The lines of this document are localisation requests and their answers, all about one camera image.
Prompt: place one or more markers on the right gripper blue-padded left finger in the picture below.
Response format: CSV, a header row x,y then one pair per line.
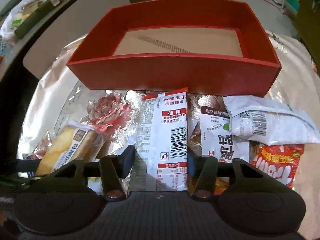
x,y
112,169

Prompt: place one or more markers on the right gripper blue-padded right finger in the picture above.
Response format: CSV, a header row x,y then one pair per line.
x,y
202,170

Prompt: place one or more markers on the white chestnut snack pouch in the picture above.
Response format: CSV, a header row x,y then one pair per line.
x,y
216,139

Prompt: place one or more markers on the red white spicy strip packet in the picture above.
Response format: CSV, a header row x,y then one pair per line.
x,y
161,143

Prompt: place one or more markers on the yellow bread snack packet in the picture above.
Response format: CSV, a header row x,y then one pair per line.
x,y
75,141

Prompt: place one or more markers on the white barcode snack bag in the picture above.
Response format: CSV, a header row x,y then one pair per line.
x,y
269,122

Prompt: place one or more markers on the red crinkly snack bag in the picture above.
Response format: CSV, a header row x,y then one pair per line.
x,y
279,161

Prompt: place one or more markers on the clear waffle cookie packet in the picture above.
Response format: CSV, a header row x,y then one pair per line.
x,y
194,142

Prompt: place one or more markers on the red cardboard box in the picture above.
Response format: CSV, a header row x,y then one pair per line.
x,y
215,47

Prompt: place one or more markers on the grey curved counter table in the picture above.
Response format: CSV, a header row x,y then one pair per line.
x,y
71,19

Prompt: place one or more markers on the dark green long box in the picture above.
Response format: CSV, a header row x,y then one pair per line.
x,y
43,10

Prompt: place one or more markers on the white plastic shopping bag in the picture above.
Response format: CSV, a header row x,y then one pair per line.
x,y
17,16

